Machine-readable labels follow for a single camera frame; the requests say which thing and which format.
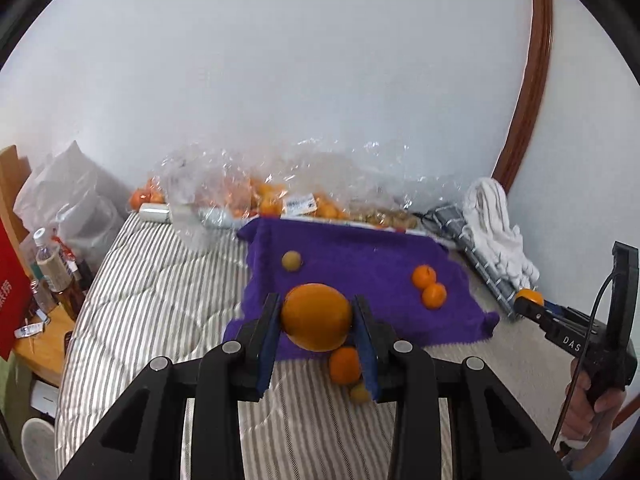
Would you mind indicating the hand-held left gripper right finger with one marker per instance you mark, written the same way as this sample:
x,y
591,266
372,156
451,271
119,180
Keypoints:
x,y
367,355

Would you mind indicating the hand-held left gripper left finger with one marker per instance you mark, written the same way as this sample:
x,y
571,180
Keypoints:
x,y
265,345

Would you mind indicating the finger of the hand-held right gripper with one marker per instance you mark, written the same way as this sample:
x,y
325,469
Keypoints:
x,y
537,312
567,311

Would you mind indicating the orange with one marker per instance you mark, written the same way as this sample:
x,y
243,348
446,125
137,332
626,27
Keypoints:
x,y
424,277
315,317
531,296
344,366
434,295

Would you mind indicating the brown kiwi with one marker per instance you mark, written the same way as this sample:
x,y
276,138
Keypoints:
x,y
359,394
291,261

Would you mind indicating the person's right hand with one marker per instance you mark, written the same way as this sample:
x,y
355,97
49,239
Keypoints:
x,y
582,410

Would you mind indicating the purple towel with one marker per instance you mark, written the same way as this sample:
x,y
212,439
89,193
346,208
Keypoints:
x,y
350,270

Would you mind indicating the grey checked folded cloth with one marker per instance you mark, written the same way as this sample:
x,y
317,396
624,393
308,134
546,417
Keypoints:
x,y
472,250

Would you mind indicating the white towel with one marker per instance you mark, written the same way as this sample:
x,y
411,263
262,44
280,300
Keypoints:
x,y
495,225

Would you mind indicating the white long box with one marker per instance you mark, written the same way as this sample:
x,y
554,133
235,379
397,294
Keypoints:
x,y
220,216

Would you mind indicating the pile of brown longans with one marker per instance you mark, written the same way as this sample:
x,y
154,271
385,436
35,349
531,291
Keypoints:
x,y
387,218

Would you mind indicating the pile of bagged oranges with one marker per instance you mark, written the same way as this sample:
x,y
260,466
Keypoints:
x,y
270,200

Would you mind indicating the silver white roll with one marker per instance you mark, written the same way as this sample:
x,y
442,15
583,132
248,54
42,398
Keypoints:
x,y
155,213

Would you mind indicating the large clear plastic bag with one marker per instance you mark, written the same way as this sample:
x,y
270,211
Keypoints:
x,y
350,175

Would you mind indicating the small bag of oranges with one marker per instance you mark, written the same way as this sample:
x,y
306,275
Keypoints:
x,y
145,197

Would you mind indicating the dark brown bottle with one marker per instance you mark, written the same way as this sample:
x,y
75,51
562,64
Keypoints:
x,y
72,300

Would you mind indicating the wooden nightstand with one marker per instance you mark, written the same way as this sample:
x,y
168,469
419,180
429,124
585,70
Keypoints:
x,y
45,355

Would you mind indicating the clear plastic bottle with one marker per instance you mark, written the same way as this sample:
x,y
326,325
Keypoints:
x,y
50,265

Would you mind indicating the small white tube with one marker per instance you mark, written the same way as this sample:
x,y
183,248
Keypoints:
x,y
28,331

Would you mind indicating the white plastic bag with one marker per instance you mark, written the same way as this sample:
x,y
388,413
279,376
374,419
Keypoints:
x,y
70,195

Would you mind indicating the red paper bag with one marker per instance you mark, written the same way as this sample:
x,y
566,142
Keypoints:
x,y
10,290

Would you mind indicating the wooden headboard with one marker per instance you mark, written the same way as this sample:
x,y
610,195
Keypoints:
x,y
10,180

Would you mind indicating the brown wooden door frame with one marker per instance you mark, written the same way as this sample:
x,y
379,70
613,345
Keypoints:
x,y
535,85

